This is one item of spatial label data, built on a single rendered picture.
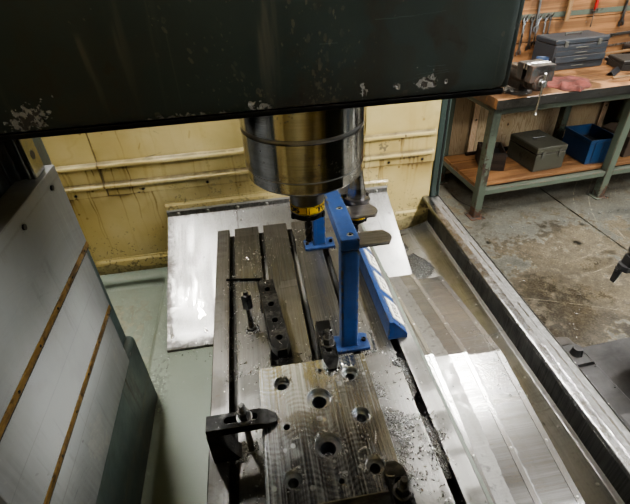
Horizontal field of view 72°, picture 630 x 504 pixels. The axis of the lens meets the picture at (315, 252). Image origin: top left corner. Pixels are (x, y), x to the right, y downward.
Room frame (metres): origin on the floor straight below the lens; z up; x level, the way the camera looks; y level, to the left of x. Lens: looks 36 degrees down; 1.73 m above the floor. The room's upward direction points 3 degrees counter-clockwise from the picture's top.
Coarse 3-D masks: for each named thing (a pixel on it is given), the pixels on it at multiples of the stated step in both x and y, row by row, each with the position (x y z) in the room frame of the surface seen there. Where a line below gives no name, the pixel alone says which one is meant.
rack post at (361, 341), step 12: (348, 252) 0.73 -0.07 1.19; (348, 264) 0.73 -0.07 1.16; (348, 276) 0.73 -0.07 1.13; (348, 288) 0.73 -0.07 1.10; (348, 300) 0.73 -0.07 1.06; (348, 312) 0.73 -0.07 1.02; (348, 324) 0.73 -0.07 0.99; (336, 336) 0.76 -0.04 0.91; (348, 336) 0.73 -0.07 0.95; (360, 336) 0.76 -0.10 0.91; (348, 348) 0.72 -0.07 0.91; (360, 348) 0.72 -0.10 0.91
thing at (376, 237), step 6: (360, 234) 0.76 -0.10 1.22; (366, 234) 0.76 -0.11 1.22; (372, 234) 0.76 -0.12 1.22; (378, 234) 0.75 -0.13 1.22; (384, 234) 0.75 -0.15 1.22; (390, 234) 0.76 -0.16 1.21; (360, 240) 0.74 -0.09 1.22; (366, 240) 0.74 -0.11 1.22; (372, 240) 0.73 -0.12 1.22; (378, 240) 0.73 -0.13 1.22; (384, 240) 0.73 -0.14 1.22; (390, 240) 0.73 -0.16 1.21; (360, 246) 0.72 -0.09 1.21; (366, 246) 0.72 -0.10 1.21; (372, 246) 0.72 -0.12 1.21
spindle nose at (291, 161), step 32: (256, 128) 0.50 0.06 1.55; (288, 128) 0.48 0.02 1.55; (320, 128) 0.48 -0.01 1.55; (352, 128) 0.50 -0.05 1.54; (256, 160) 0.50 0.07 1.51; (288, 160) 0.48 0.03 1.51; (320, 160) 0.48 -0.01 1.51; (352, 160) 0.50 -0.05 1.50; (288, 192) 0.48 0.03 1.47; (320, 192) 0.48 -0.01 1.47
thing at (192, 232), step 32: (384, 192) 1.60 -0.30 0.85; (192, 224) 1.46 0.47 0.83; (224, 224) 1.46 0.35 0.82; (256, 224) 1.46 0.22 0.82; (288, 224) 1.46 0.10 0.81; (384, 224) 1.46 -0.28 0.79; (192, 256) 1.33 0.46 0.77; (384, 256) 1.32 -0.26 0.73; (192, 288) 1.21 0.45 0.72; (192, 320) 1.09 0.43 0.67
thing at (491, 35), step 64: (0, 0) 0.40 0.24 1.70; (64, 0) 0.41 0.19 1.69; (128, 0) 0.41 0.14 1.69; (192, 0) 0.42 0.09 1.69; (256, 0) 0.43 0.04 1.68; (320, 0) 0.43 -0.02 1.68; (384, 0) 0.44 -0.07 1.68; (448, 0) 0.45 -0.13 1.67; (512, 0) 0.46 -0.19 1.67; (0, 64) 0.40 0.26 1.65; (64, 64) 0.41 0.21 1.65; (128, 64) 0.41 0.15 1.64; (192, 64) 0.42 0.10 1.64; (256, 64) 0.43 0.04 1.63; (320, 64) 0.43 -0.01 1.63; (384, 64) 0.44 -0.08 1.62; (448, 64) 0.45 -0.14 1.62; (0, 128) 0.40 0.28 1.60; (64, 128) 0.41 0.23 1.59; (128, 128) 0.41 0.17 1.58
